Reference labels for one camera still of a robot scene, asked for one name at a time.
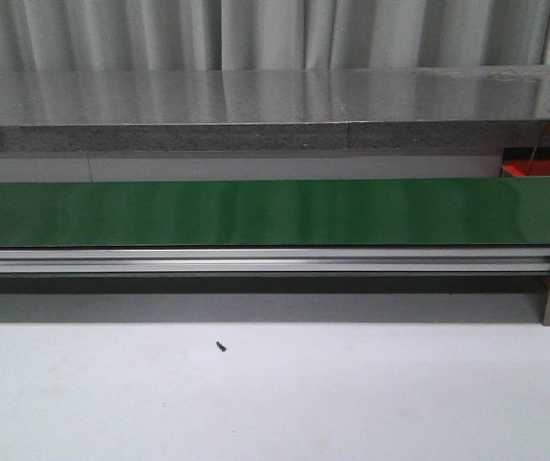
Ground grey stone counter shelf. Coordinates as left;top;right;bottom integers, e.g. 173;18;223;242
0;65;550;152

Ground red plastic tray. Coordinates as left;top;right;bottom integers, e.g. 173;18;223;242
500;147;550;177

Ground green conveyor belt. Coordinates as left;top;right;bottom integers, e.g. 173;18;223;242
0;177;550;248

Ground grey pleated curtain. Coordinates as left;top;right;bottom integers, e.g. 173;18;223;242
0;1;550;71

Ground aluminium conveyor side rail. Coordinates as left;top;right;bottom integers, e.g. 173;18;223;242
0;247;550;275

